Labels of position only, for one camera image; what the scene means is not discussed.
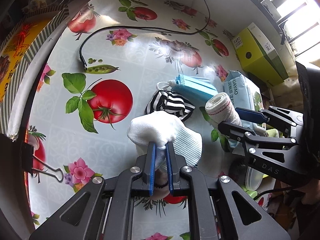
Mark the white sock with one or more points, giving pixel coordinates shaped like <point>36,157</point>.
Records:
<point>161,127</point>

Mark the yellow-green cardboard box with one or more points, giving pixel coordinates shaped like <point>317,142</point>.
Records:
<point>252,59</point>

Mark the clear plastic round lid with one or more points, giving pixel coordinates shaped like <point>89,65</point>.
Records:
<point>253,179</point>

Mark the wet wipes pack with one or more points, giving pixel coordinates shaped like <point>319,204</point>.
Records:
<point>243,92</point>

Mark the white bandage roll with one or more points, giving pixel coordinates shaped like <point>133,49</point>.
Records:
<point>220,108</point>

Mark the blue face mask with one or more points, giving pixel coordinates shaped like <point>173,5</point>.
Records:
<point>190,86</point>

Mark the shallow yellow-green box tray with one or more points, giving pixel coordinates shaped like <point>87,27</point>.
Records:
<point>272,133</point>

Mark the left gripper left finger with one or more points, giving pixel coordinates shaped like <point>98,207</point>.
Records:
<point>147,163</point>

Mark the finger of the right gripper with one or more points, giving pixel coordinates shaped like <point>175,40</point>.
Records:
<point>235,132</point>
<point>251,116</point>

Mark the black binder clip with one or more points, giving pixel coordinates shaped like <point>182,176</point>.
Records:
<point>34,162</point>

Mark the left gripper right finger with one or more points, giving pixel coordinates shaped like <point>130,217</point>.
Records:
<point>177,184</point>

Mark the green box lid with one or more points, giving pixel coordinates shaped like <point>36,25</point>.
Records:
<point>268,50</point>

